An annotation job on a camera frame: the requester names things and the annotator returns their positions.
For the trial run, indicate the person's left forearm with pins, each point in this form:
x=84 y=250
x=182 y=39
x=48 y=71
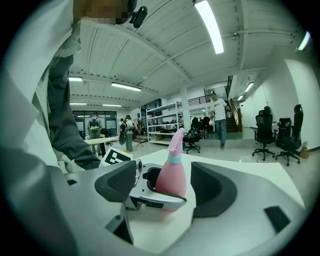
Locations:
x=65 y=125

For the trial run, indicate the white carrier bag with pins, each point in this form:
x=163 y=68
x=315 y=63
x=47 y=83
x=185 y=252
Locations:
x=212 y=122

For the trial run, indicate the white pillar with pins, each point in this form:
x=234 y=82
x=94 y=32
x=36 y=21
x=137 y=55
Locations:
x=185 y=110

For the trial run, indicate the person's white clothing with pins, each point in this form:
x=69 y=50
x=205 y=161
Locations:
x=25 y=100

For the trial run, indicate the green backpack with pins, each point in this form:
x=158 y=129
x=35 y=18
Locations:
x=94 y=126

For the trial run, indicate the round wooden pedestal table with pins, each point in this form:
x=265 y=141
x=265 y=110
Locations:
x=100 y=140

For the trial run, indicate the pink spray bottle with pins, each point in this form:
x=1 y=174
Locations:
x=172 y=178

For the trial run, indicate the white shelving rack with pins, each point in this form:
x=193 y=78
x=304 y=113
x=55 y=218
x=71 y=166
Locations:
x=162 y=120

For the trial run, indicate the black backpack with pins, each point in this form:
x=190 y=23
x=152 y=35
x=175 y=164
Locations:
x=123 y=128

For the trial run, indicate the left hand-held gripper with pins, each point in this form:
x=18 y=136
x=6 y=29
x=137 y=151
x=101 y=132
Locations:
x=116 y=157

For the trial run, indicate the black mezzanine railing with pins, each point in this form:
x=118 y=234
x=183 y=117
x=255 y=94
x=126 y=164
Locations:
x=198 y=101

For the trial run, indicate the staircase with railing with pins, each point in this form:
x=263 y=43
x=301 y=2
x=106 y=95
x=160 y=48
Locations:
x=233 y=120

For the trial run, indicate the black office chair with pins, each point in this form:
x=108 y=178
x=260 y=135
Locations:
x=264 y=132
x=192 y=140
x=293 y=145

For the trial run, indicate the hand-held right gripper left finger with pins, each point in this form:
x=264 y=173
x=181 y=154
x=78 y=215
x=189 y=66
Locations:
x=75 y=212

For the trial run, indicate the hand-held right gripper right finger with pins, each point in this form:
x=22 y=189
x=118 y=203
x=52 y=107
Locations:
x=237 y=220

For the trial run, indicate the black head-worn camera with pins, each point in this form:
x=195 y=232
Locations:
x=138 y=16

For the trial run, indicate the ceiling tube light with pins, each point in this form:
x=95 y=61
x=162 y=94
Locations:
x=78 y=103
x=111 y=105
x=210 y=27
x=249 y=87
x=240 y=97
x=75 y=79
x=304 y=40
x=126 y=87

